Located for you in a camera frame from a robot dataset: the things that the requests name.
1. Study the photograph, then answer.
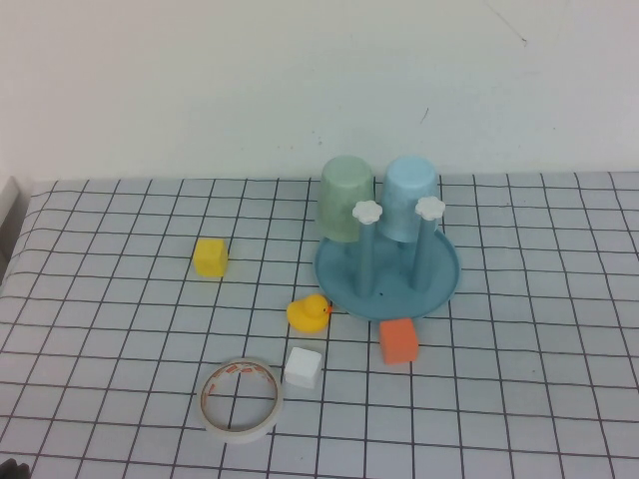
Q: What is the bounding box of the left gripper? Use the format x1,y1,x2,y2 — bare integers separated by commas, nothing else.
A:
0,451,31,479

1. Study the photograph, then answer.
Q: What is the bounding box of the light blue plastic cup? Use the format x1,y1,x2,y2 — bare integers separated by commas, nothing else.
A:
377,155,442,244

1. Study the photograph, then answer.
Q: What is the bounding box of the blue cup stand with pegs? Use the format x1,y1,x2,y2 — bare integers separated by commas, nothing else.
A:
314,197,461,321

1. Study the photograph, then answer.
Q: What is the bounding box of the pale green plastic cup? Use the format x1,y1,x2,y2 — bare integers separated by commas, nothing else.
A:
318,156,376,245

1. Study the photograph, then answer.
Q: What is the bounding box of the tape roll with orange print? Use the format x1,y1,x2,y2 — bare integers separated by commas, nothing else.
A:
200,356,286,444

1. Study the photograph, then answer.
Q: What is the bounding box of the white table edge panel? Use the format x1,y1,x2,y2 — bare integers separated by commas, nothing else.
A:
0,174,34,260

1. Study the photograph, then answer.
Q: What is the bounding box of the yellow cube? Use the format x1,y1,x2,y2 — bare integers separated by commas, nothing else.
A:
193,238,230,278

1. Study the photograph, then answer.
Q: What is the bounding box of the white cube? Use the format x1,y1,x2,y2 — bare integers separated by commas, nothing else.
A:
284,346,321,390

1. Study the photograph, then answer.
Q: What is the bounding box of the yellow rubber duck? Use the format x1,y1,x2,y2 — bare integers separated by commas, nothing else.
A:
286,293,333,334

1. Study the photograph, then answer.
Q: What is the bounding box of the orange cube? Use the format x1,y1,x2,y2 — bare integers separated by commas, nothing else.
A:
378,318,419,367

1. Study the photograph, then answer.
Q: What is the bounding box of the white black-grid tablecloth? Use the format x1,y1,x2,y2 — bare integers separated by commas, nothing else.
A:
0,172,639,479

